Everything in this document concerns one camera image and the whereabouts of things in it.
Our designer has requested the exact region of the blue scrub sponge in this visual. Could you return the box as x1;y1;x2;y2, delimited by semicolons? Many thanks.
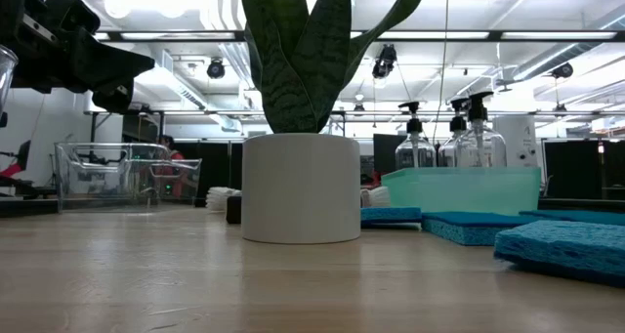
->
518;208;625;228
492;219;625;290
420;210;544;248
359;205;423;230

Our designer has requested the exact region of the tall clear plastic bin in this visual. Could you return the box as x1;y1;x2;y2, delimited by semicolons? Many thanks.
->
54;141;203;213

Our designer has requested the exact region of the black ceiling spotlight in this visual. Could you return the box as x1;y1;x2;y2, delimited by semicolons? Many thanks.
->
205;57;228;80
370;43;399;80
550;62;575;80

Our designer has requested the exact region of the thin hanging cable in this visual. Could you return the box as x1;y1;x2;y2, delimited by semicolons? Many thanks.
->
432;0;451;132

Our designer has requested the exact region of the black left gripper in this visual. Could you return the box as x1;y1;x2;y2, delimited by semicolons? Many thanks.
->
0;0;156;115

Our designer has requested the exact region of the wide clear plastic bin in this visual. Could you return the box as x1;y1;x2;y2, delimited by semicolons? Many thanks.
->
0;43;20;117

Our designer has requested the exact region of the green translucent plastic bin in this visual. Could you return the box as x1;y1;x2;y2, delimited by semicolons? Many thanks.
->
380;165;543;217

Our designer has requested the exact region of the black monitor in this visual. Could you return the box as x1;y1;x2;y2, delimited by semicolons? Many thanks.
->
372;132;407;176

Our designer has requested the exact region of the clear glass pump bottle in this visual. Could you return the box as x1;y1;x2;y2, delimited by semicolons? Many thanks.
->
394;101;438;171
458;90;508;169
437;96;471;169

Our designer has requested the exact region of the white plant pot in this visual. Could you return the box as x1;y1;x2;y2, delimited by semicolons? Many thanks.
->
240;132;362;245

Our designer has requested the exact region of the wide black partition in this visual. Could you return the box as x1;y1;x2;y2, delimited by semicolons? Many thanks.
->
540;138;625;201

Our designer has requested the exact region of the white cylindrical appliance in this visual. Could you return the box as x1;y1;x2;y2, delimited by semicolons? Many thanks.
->
491;113;539;169

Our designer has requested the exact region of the black and red chair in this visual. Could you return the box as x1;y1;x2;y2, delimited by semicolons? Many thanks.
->
0;138;55;200

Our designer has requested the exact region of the black overhead beam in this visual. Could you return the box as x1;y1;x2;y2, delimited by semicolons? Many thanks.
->
92;28;625;44

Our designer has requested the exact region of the person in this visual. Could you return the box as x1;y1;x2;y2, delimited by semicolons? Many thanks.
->
156;134;187;200

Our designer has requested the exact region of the green snake plant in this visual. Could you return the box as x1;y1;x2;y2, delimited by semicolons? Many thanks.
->
238;0;435;135

